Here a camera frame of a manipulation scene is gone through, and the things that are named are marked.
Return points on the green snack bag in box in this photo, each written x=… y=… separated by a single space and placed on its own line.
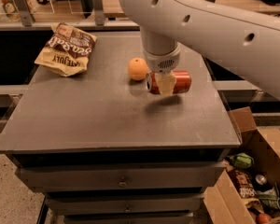
x=241 y=160

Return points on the dark can in box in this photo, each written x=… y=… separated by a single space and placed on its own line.
x=261 y=183

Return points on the grey drawer cabinet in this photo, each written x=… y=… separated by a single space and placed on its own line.
x=74 y=138

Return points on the brown chip bag in box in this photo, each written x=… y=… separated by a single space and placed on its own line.
x=242 y=181

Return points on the top drawer knob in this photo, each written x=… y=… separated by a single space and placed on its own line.
x=122 y=183

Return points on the orange fruit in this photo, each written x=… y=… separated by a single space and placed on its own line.
x=137 y=69

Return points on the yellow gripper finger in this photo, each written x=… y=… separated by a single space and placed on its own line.
x=166 y=83

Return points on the metal railing post middle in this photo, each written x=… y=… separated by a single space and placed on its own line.
x=99 y=15

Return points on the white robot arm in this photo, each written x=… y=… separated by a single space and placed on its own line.
x=245 y=42

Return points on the red coke can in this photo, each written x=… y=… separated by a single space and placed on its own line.
x=183 y=82

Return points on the metal railing post left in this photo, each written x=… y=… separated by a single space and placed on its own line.
x=26 y=16

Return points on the red apple in box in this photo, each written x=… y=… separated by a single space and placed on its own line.
x=263 y=218

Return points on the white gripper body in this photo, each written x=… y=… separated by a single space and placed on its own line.
x=162 y=62

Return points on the sea salt chip bag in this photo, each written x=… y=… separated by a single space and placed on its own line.
x=68 y=51

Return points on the pale green bag in box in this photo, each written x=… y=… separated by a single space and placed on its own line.
x=270 y=198

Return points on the cardboard box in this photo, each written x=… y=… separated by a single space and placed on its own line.
x=222 y=201

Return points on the drawer knob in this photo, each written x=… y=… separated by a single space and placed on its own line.
x=127 y=209
x=122 y=183

